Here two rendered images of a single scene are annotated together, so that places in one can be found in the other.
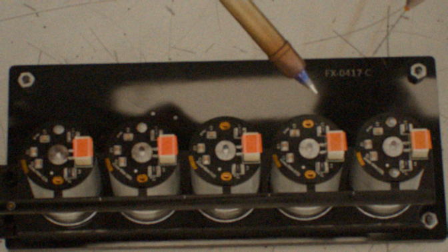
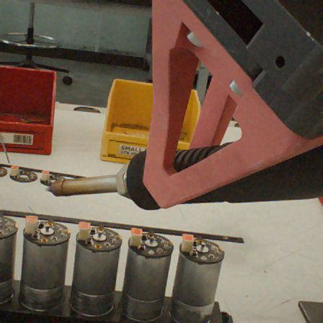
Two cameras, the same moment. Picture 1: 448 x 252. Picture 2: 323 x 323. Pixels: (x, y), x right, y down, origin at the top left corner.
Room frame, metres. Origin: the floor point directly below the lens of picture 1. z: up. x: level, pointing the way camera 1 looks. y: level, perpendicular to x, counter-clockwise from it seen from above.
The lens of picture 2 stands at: (0.46, 0.01, 0.96)
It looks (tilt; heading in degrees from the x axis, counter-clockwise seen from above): 20 degrees down; 177
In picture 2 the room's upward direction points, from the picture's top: 9 degrees clockwise
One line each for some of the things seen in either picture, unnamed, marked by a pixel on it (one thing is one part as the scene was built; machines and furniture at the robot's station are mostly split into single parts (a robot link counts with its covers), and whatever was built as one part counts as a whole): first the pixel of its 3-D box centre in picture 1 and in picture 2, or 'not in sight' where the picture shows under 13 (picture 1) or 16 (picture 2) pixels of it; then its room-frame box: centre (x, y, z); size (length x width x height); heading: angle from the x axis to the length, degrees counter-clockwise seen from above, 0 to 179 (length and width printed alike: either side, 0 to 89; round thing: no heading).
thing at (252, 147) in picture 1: (249, 147); (85, 231); (0.18, -0.01, 0.82); 0.01 x 0.01 x 0.01; 1
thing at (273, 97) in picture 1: (224, 155); not in sight; (0.20, 0.00, 0.76); 0.16 x 0.07 x 0.01; 91
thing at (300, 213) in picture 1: (305, 172); (43, 271); (0.18, -0.03, 0.79); 0.02 x 0.02 x 0.05
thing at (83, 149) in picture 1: (81, 151); (189, 243); (0.18, 0.05, 0.82); 0.01 x 0.01 x 0.01; 1
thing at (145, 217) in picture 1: (145, 175); (145, 282); (0.18, 0.03, 0.79); 0.02 x 0.02 x 0.05
